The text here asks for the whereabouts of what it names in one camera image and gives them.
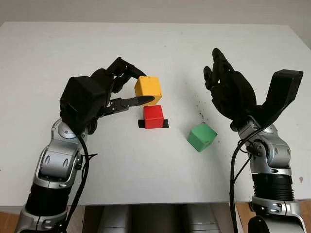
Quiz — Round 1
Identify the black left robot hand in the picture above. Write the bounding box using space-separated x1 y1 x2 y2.
84 57 156 135

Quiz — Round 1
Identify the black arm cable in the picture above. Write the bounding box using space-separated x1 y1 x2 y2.
62 134 98 233
228 128 263 233

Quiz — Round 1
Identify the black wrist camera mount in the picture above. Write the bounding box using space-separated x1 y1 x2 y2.
59 76 112 133
255 69 304 127

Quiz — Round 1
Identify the grey robot body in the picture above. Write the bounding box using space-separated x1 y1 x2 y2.
84 203 234 233

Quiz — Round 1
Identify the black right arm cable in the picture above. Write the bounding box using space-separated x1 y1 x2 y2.
228 128 263 233

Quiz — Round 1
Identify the black tape strip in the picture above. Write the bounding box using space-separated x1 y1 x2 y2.
138 119 169 129

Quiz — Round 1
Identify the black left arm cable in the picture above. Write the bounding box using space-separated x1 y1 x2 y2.
62 134 98 233

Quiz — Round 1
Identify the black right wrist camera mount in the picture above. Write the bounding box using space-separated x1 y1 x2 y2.
255 69 304 127

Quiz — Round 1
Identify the green wooden block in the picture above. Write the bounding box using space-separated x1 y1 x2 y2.
186 122 218 153

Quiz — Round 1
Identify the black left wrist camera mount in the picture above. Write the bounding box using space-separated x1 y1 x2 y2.
59 76 112 133

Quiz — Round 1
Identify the red wooden block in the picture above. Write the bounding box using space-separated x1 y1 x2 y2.
142 105 164 129

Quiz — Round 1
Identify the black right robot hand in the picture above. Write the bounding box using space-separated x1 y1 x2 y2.
203 48 257 122

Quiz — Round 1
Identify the yellow wooden block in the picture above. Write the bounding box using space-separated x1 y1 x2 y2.
134 76 163 102

